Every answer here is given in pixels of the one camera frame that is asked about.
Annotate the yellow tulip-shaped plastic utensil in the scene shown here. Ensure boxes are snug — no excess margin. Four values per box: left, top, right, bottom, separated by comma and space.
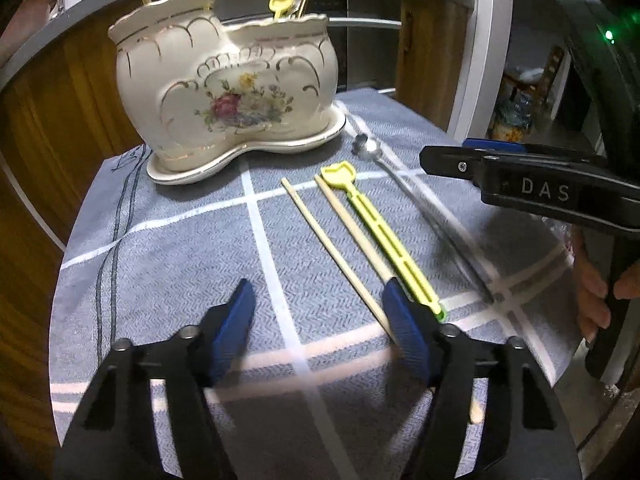
319, 160, 448, 324
268, 0, 295, 21

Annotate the person's right hand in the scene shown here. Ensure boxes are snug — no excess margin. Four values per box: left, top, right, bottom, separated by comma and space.
572, 226, 640, 344

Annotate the silver flower-handled spoon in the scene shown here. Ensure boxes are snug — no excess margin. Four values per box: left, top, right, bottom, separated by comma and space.
352, 133, 495, 304

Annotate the built-in oven stainless steel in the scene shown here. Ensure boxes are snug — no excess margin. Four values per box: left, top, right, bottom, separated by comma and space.
215, 0, 400, 94

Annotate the blue-grey checked cloth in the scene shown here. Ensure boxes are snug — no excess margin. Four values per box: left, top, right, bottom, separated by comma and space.
49, 90, 579, 479

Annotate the cream floral ceramic utensil holder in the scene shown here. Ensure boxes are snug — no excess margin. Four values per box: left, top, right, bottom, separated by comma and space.
108, 0, 346, 186

